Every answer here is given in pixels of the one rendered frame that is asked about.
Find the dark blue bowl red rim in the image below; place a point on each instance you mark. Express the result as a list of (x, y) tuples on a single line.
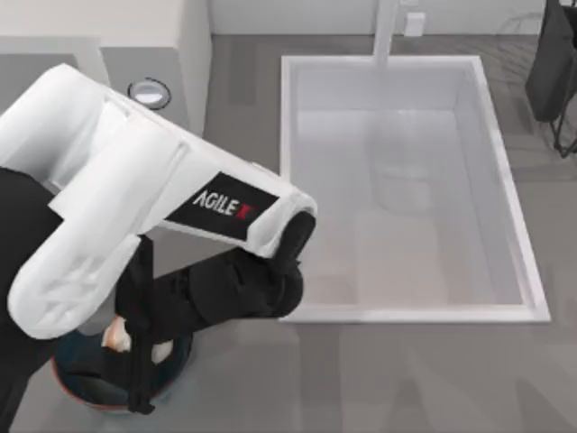
[(85, 349)]

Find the white and orange food piece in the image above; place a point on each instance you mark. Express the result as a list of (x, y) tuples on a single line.
[(116, 336)]

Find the white sink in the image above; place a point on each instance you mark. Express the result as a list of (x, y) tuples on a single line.
[(405, 225)]

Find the tall white tap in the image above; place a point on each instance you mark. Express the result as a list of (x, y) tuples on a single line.
[(384, 31)]

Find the white wall socket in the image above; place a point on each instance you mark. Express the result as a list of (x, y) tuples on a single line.
[(415, 23)]

